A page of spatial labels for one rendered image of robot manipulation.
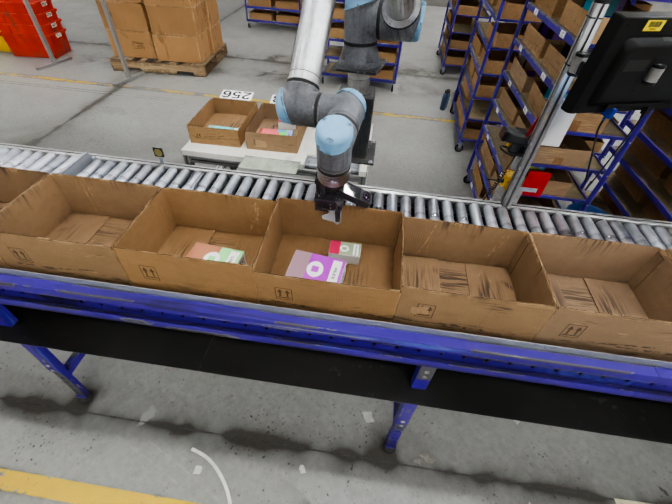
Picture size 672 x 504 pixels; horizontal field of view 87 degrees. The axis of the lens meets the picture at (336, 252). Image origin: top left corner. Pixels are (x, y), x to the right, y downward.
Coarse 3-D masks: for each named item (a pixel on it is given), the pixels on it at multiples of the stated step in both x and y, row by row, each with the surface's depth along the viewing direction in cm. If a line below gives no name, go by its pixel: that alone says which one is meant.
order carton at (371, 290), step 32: (288, 224) 120; (320, 224) 118; (352, 224) 116; (384, 224) 113; (288, 256) 117; (384, 256) 118; (256, 288) 99; (288, 288) 96; (320, 288) 94; (352, 288) 92; (384, 288) 91; (384, 320) 103
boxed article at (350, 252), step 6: (330, 246) 114; (336, 246) 115; (342, 246) 115; (348, 246) 115; (354, 246) 115; (360, 246) 115; (330, 252) 113; (336, 252) 113; (342, 252) 113; (348, 252) 113; (354, 252) 113; (360, 252) 114; (336, 258) 114; (342, 258) 114; (348, 258) 113; (354, 258) 113
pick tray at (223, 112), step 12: (204, 108) 208; (216, 108) 221; (228, 108) 220; (240, 108) 219; (252, 108) 208; (192, 120) 195; (204, 120) 210; (216, 120) 215; (228, 120) 215; (240, 120) 216; (192, 132) 192; (204, 132) 191; (216, 132) 190; (228, 132) 190; (240, 132) 193; (216, 144) 196; (228, 144) 195; (240, 144) 195
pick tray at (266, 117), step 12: (264, 108) 217; (252, 120) 199; (264, 120) 218; (276, 120) 219; (252, 132) 188; (300, 132) 195; (252, 144) 193; (264, 144) 192; (276, 144) 191; (288, 144) 190; (300, 144) 200
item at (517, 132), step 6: (504, 126) 153; (504, 132) 150; (510, 132) 149; (516, 132) 149; (522, 132) 149; (504, 138) 151; (510, 138) 150; (516, 138) 150; (522, 138) 150; (528, 138) 150; (510, 144) 155; (516, 144) 153; (522, 144) 152; (510, 150) 156; (516, 150) 155
